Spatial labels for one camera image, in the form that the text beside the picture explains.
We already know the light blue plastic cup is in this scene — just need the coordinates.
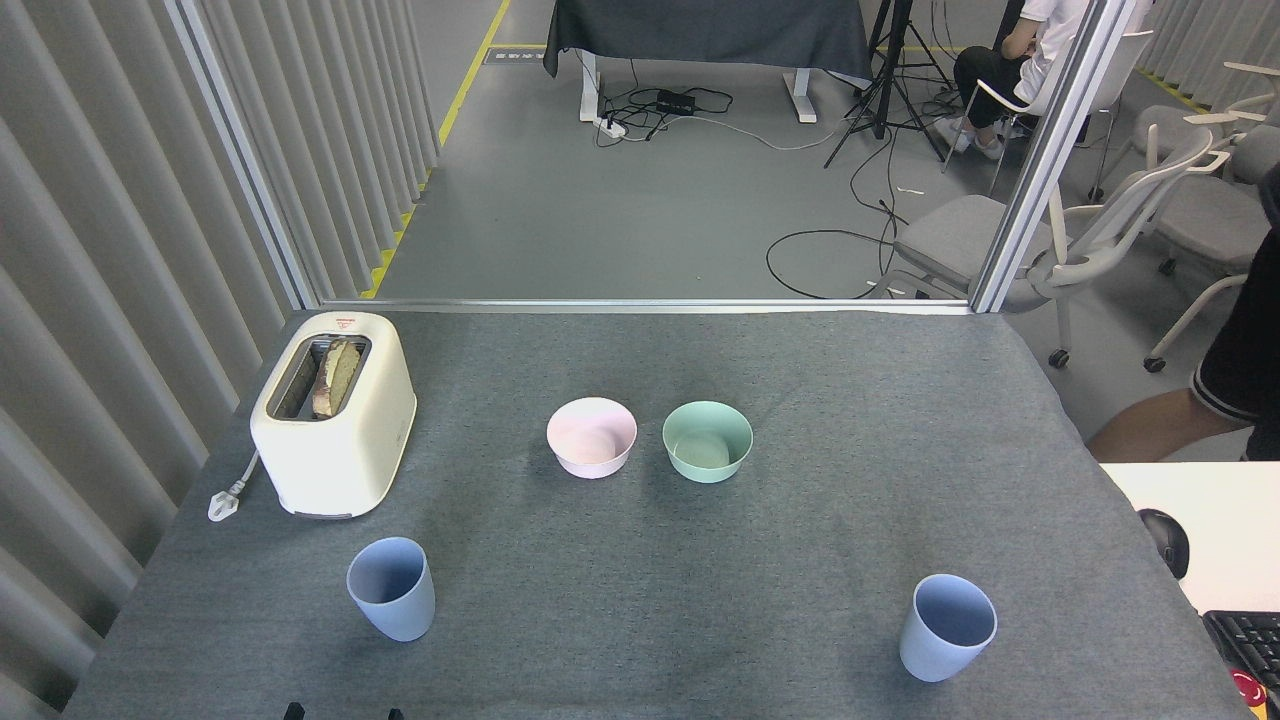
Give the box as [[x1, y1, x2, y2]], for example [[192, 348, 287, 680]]
[[347, 537, 437, 643], [899, 573, 998, 683]]

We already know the cream white toaster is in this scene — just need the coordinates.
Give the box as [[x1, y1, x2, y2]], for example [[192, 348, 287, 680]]
[[250, 311, 418, 519]]

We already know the toasted bread slice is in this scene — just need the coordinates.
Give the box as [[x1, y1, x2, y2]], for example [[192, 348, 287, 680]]
[[311, 338, 363, 419]]

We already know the pink plastic bowl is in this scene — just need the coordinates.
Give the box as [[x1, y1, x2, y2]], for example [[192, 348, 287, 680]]
[[546, 397, 638, 480]]

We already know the green plastic bowl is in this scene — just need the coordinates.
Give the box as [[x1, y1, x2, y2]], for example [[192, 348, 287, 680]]
[[662, 401, 754, 485]]

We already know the grey felt table cloth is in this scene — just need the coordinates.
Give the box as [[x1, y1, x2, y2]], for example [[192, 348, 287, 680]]
[[60, 308, 1256, 720]]

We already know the table with dark cover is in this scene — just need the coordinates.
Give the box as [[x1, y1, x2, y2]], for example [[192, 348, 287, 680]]
[[543, 0, 874, 124]]

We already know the black computer mouse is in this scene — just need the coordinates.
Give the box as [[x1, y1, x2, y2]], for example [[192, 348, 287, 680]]
[[1138, 508, 1191, 581]]

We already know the black tripod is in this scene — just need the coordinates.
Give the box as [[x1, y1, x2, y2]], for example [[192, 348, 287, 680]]
[[824, 0, 959, 169]]

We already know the red round object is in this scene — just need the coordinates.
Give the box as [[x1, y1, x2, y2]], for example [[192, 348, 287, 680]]
[[1230, 668, 1271, 716]]

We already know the white desk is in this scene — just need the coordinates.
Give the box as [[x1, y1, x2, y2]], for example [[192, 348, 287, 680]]
[[1100, 462, 1280, 616]]

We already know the black keyboard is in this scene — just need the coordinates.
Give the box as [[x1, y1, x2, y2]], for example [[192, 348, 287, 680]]
[[1202, 610, 1280, 691]]

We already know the white chair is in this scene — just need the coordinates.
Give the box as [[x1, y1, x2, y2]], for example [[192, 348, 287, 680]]
[[940, 30, 1151, 201]]

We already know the standing person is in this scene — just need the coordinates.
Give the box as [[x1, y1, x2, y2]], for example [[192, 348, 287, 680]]
[[1087, 160, 1280, 463]]

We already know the seated person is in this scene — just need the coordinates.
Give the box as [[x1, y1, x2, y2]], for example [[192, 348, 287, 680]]
[[935, 0, 1151, 161]]

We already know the white toaster power cord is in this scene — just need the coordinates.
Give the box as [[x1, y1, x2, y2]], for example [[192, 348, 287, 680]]
[[207, 449, 261, 524]]

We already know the silver aluminium rail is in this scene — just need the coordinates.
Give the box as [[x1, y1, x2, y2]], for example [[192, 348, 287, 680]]
[[318, 298, 976, 316]]

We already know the silver aluminium post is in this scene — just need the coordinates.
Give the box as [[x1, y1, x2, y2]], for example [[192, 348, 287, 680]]
[[968, 0, 1141, 314], [165, 0, 321, 309]]

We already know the black floor cable loop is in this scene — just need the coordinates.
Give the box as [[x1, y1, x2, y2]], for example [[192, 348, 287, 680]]
[[766, 130, 911, 300]]

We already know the black cable tangle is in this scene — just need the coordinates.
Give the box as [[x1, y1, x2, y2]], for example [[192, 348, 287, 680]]
[[598, 58, 736, 148]]

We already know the white floor cable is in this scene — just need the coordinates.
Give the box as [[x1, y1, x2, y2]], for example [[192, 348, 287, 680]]
[[690, 112, 851, 152]]

